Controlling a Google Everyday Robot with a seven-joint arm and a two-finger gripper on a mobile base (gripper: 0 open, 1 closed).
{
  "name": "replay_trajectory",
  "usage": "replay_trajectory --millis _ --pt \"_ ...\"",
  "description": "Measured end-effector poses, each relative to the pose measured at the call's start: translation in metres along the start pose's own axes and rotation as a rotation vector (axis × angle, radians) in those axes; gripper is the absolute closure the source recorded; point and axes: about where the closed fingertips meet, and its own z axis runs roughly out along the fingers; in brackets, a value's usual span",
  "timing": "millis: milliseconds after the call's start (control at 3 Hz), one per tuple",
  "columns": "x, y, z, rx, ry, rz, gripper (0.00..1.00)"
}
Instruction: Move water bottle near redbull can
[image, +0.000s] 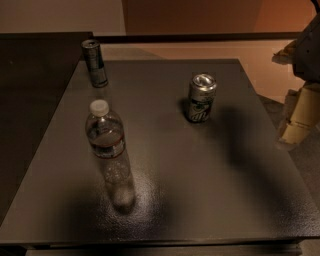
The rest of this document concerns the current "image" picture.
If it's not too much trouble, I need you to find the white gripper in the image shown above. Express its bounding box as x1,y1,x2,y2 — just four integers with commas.
272,13,320,151

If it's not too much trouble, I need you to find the clear plastic water bottle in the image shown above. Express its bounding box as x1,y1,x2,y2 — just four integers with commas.
85,99,136,213

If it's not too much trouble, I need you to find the silver green soda can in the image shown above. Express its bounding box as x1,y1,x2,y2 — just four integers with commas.
187,73,217,123

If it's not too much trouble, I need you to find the silver blue redbull can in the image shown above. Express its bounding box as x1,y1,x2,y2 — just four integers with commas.
81,39,108,88

